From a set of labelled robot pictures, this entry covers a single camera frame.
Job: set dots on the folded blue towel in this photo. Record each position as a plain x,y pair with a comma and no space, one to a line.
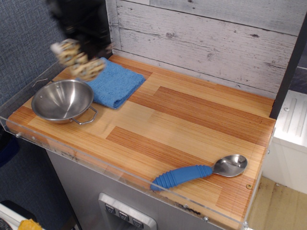
115,84

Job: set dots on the stainless steel bowl with handles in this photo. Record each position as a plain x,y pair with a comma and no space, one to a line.
64,101

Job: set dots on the dark grey right post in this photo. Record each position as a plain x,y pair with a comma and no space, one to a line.
290,70

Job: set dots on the yellow object bottom left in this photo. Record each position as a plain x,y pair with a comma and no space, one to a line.
29,224

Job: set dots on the blue handled metal spoon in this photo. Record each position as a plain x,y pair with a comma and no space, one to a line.
228,166

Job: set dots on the grey cabinet with dispenser panel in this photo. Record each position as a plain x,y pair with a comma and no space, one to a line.
111,190

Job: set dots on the leopard print plush toy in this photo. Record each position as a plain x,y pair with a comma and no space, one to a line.
69,54

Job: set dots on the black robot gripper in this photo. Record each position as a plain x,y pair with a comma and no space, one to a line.
85,21

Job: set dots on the clear acrylic table guard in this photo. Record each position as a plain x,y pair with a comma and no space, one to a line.
175,120

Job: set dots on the white grooved side unit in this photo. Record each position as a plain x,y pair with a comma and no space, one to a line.
286,161

